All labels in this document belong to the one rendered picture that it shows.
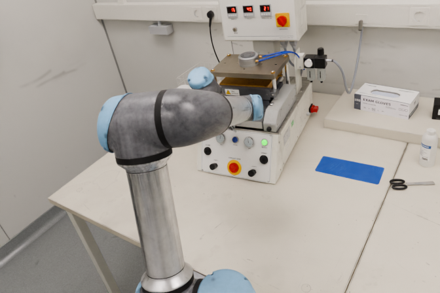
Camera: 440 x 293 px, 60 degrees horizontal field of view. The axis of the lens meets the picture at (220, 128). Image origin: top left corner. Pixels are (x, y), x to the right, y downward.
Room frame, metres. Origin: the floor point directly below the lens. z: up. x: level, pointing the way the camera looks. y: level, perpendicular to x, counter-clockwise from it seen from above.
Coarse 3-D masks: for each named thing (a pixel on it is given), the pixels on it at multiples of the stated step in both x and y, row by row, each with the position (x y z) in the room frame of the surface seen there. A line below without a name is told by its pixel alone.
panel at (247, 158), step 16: (208, 144) 1.27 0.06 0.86; (224, 144) 1.23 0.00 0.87; (240, 144) 1.20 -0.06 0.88; (256, 144) 1.17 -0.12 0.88; (208, 160) 1.24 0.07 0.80; (224, 160) 1.21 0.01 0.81; (240, 160) 1.18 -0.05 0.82; (256, 160) 1.14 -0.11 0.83; (240, 176) 1.15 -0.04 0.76; (256, 176) 1.12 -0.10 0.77
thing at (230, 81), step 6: (228, 78) 1.41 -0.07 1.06; (234, 78) 1.40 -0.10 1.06; (240, 78) 1.38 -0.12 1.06; (246, 78) 1.37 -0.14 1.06; (252, 78) 1.36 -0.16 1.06; (258, 78) 1.35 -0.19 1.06; (276, 78) 1.35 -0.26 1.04; (222, 84) 1.37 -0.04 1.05; (228, 84) 1.36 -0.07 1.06; (234, 84) 1.34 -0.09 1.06; (240, 84) 1.33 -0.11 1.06; (246, 84) 1.32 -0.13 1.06; (252, 84) 1.31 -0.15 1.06; (258, 84) 1.30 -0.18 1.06; (264, 84) 1.29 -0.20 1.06; (270, 84) 1.30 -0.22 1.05
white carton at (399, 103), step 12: (372, 84) 1.47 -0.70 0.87; (360, 96) 1.40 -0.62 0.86; (372, 96) 1.37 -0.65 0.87; (384, 96) 1.35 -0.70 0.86; (396, 96) 1.34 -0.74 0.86; (408, 96) 1.31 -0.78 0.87; (360, 108) 1.39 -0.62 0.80; (372, 108) 1.36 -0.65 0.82; (384, 108) 1.32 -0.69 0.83; (396, 108) 1.29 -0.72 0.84; (408, 108) 1.25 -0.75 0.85
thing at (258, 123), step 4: (264, 108) 1.27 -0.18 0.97; (264, 112) 1.24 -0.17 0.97; (264, 116) 1.21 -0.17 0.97; (256, 120) 1.19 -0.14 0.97; (260, 120) 1.19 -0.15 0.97; (236, 124) 1.23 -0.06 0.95; (240, 124) 1.22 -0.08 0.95; (244, 124) 1.21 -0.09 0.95; (248, 124) 1.20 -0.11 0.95; (252, 124) 1.20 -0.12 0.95; (256, 124) 1.19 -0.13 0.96; (260, 124) 1.18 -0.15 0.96; (260, 128) 1.18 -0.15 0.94
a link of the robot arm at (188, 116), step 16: (176, 96) 0.64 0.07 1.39; (192, 96) 0.64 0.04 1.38; (208, 96) 0.66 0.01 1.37; (224, 96) 0.71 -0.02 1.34; (240, 96) 0.91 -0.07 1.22; (256, 96) 0.95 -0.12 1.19; (160, 112) 0.62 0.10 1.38; (176, 112) 0.61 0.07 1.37; (192, 112) 0.61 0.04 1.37; (208, 112) 0.63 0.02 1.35; (224, 112) 0.65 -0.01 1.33; (240, 112) 0.79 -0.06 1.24; (256, 112) 0.92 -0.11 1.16; (176, 128) 0.60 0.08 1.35; (192, 128) 0.60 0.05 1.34; (208, 128) 0.62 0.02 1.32; (224, 128) 0.65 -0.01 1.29; (176, 144) 0.61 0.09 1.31; (192, 144) 0.62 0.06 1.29
